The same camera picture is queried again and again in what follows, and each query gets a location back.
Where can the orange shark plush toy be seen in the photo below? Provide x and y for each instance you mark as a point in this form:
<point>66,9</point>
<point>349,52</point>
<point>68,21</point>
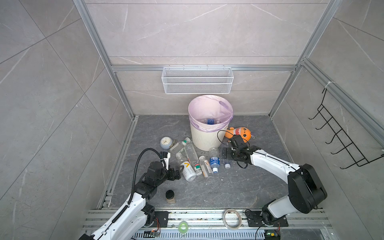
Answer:
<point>245,133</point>

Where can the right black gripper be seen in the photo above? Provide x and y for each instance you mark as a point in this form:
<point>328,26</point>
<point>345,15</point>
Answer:
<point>228,153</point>

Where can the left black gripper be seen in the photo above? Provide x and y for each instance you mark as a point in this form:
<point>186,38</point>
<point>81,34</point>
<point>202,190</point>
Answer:
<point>172,176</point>

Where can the roll of clear tape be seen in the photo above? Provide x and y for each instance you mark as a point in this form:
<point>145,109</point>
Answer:
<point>232,219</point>

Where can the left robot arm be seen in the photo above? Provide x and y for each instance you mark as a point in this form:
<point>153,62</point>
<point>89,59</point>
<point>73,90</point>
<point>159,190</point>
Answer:
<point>136,213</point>

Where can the small round white clock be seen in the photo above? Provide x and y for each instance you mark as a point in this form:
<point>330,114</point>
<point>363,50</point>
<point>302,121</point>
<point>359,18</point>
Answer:
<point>166,142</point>

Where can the green tape roll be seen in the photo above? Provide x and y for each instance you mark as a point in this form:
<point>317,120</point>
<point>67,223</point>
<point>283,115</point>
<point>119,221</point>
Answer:
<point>183,227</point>

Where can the white bottle yellow label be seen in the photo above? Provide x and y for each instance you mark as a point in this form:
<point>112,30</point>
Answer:
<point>188,171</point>

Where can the brown jar black lid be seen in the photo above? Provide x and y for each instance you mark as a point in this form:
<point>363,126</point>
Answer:
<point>170,197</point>

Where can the blue label bottle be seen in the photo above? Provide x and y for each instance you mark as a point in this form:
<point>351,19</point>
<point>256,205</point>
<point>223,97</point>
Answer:
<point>214,160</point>
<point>209,121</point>

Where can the black wire hook rack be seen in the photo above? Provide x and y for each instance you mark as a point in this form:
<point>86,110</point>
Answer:
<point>340,134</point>

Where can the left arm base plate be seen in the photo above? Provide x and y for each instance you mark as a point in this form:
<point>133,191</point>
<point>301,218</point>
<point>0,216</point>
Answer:
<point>157,219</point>

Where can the pink plastic bin liner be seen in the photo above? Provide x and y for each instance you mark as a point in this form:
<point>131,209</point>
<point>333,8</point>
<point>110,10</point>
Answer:
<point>210,106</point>

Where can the white wire mesh basket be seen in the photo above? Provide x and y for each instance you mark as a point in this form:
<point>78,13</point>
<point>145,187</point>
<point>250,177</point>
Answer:
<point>194,80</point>

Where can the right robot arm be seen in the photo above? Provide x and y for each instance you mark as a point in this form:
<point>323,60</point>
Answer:
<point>305,189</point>

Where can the cream ribbed waste bin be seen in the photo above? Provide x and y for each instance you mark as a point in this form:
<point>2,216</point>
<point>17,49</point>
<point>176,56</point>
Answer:
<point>206,136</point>

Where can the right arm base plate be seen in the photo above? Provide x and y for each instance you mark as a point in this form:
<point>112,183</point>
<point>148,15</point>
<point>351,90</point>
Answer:
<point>256,219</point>

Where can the tall clear green-cap bottle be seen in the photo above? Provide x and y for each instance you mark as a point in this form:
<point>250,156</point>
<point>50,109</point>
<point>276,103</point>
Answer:
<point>193,158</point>

